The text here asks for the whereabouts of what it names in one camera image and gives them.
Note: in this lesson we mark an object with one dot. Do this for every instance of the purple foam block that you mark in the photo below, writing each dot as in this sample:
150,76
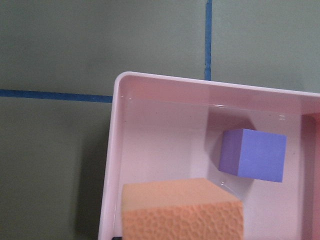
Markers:
253,154

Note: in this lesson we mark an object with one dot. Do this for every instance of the orange foam block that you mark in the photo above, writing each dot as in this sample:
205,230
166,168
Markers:
185,209

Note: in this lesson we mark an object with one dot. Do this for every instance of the red foam block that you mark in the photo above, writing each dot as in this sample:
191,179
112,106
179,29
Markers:
310,138

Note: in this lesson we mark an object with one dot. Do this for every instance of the pink plastic bin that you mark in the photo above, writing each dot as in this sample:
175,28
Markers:
165,128

